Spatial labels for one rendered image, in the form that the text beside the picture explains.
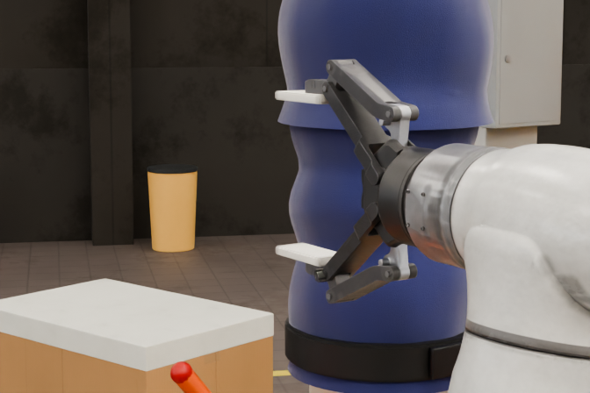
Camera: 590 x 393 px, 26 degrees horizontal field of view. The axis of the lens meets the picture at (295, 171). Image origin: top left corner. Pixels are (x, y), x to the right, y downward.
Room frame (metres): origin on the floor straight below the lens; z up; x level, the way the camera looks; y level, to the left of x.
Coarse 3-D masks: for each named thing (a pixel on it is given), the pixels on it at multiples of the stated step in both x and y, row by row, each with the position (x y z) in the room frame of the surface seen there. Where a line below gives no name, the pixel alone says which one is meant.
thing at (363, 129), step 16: (336, 96) 1.03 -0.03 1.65; (352, 96) 1.04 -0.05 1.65; (336, 112) 1.03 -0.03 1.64; (352, 112) 1.02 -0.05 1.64; (368, 112) 1.03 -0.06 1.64; (352, 128) 1.01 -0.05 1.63; (368, 128) 1.01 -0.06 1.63; (368, 144) 1.00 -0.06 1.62; (368, 160) 0.99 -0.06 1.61; (368, 176) 0.98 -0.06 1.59
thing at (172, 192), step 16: (160, 176) 9.04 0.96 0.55; (176, 176) 9.04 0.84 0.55; (192, 176) 9.12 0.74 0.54; (160, 192) 9.05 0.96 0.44; (176, 192) 9.04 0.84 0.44; (192, 192) 9.13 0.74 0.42; (160, 208) 9.06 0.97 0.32; (176, 208) 9.05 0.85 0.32; (192, 208) 9.13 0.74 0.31; (160, 224) 9.07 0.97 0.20; (176, 224) 9.05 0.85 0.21; (192, 224) 9.14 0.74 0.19; (160, 240) 9.07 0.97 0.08; (176, 240) 9.06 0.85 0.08; (192, 240) 9.16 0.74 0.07
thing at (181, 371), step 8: (176, 368) 1.27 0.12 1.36; (184, 368) 1.27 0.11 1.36; (176, 376) 1.27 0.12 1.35; (184, 376) 1.27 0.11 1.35; (192, 376) 1.28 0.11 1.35; (184, 384) 1.27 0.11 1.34; (192, 384) 1.27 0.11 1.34; (200, 384) 1.28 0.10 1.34; (184, 392) 1.28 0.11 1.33; (192, 392) 1.28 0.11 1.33; (200, 392) 1.28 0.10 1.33; (208, 392) 1.29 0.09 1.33
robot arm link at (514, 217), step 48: (480, 192) 0.83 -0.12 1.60; (528, 192) 0.80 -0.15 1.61; (576, 192) 0.77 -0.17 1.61; (480, 240) 0.82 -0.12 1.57; (528, 240) 0.78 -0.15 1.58; (576, 240) 0.76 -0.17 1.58; (480, 288) 0.81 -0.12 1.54; (528, 288) 0.78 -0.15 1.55; (576, 288) 0.76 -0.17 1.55; (528, 336) 0.78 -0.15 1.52; (576, 336) 0.78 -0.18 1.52
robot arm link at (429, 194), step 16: (464, 144) 0.92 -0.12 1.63; (432, 160) 0.90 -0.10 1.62; (448, 160) 0.89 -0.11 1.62; (464, 160) 0.88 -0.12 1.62; (416, 176) 0.90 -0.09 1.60; (432, 176) 0.89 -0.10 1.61; (448, 176) 0.88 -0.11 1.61; (416, 192) 0.90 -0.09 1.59; (432, 192) 0.88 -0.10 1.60; (448, 192) 0.87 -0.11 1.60; (416, 208) 0.90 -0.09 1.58; (432, 208) 0.88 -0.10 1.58; (448, 208) 0.86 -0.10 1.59; (416, 224) 0.90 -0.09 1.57; (432, 224) 0.88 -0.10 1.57; (448, 224) 0.86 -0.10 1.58; (416, 240) 0.90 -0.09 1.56; (432, 240) 0.88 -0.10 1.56; (448, 240) 0.87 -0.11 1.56; (432, 256) 0.90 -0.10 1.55; (448, 256) 0.88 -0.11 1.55
